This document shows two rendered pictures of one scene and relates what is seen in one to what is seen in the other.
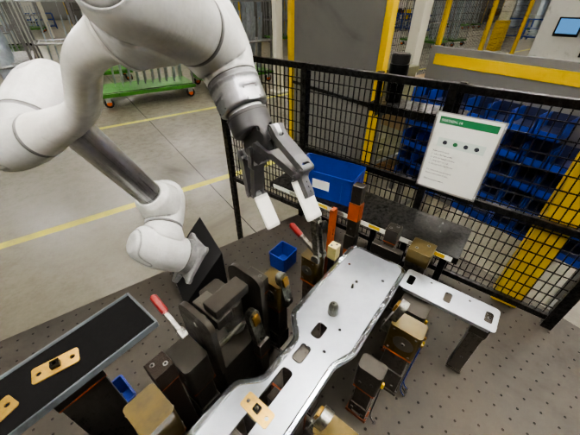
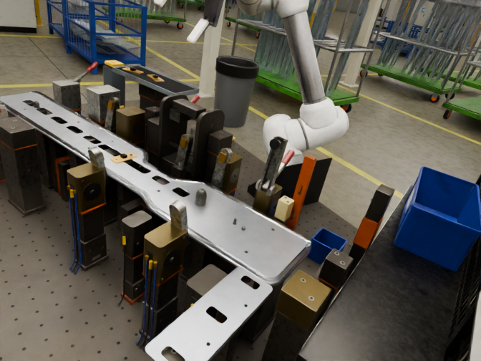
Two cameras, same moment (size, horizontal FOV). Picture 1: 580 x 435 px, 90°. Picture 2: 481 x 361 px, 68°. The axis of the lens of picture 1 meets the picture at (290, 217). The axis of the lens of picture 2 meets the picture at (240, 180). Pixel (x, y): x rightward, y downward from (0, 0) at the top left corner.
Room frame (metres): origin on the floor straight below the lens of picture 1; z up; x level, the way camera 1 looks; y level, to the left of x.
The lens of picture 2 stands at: (0.53, -0.99, 1.59)
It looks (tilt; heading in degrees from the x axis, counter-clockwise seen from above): 30 degrees down; 82
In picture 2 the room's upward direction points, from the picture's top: 11 degrees clockwise
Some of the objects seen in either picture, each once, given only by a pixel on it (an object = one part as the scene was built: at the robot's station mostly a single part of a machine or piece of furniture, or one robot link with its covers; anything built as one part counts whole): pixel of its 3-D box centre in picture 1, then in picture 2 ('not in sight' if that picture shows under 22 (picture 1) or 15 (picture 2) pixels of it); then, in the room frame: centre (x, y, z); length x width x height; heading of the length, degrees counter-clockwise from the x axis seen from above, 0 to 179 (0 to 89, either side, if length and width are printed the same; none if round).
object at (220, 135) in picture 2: (258, 317); (213, 187); (0.58, 0.11, 0.91); 0.07 x 0.05 x 0.42; 52
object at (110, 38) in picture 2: not in sight; (104, 31); (-1.20, 4.94, 0.47); 1.20 x 0.80 x 0.95; 127
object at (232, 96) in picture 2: not in sight; (233, 92); (0.80, 3.16, 0.36); 0.50 x 0.50 x 0.73
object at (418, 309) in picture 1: (407, 332); (198, 324); (0.57, -0.42, 0.84); 0.12 x 0.07 x 0.28; 52
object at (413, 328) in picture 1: (400, 359); (157, 289); (0.46, -0.35, 0.87); 0.12 x 0.07 x 0.35; 52
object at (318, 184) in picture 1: (328, 178); (437, 213); (1.21, -0.18, 1.09); 0.30 x 0.17 x 0.13; 58
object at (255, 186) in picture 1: (257, 172); (209, 1); (0.50, 0.06, 1.51); 0.04 x 0.01 x 0.11; 132
